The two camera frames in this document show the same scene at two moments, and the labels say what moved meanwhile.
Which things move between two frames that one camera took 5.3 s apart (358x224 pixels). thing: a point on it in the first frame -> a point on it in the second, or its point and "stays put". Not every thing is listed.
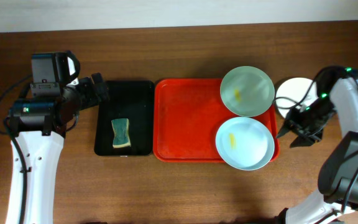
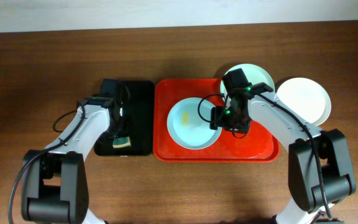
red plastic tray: x=188 y=116 stays put
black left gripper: x=87 y=84 -> x=123 y=133
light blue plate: x=245 y=143 -> x=185 y=127
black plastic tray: x=124 y=123 stays put
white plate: x=295 y=92 stays put
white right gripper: x=307 y=135 -> x=216 y=119
